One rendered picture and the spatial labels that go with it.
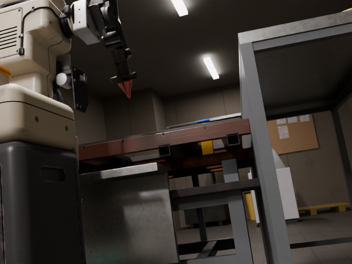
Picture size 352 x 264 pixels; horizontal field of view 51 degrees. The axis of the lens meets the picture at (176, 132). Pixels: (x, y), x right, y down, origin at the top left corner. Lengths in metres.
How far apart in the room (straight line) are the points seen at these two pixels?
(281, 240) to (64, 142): 0.69
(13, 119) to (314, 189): 8.24
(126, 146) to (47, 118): 0.77
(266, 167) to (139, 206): 0.59
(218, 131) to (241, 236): 0.43
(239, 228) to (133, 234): 0.43
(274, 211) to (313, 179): 7.61
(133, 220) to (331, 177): 7.53
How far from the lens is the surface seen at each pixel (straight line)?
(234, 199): 1.58
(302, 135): 8.84
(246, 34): 1.30
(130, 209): 1.55
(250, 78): 1.25
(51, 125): 0.90
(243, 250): 1.59
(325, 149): 8.87
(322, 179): 8.81
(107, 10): 1.45
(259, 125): 1.21
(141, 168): 1.38
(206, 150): 1.71
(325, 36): 1.32
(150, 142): 1.59
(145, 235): 1.54
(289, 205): 6.39
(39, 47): 1.32
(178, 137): 1.57
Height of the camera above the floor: 0.52
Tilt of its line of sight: 11 degrees up
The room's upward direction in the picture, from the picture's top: 8 degrees counter-clockwise
